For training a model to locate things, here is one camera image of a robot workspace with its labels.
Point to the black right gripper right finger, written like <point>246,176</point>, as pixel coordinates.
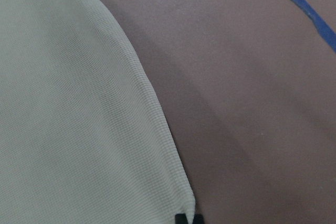
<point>198,219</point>

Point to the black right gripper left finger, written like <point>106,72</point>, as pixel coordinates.
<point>180,219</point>

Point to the olive green long-sleeve shirt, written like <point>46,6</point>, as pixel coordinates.
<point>83,135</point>

